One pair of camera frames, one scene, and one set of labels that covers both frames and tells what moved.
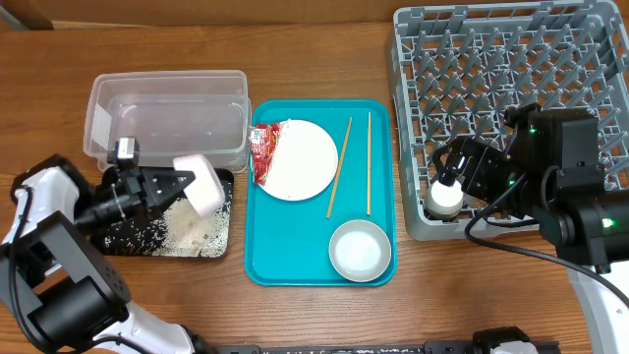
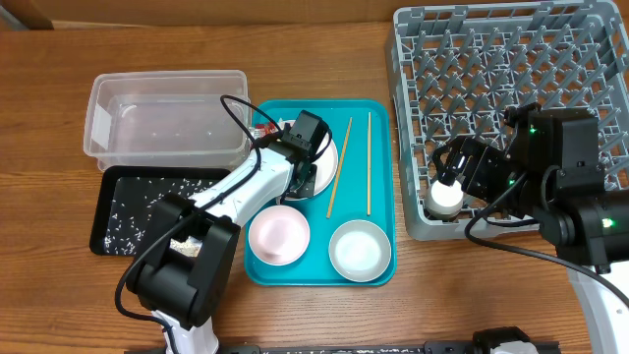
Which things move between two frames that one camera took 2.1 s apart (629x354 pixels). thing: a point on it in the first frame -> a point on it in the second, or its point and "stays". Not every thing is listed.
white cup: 444,203 stays
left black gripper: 138,181 -> 309,186
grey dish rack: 457,72 stays
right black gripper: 483,156 stays
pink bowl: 205,194 -> 278,235
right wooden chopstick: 369,164 stays
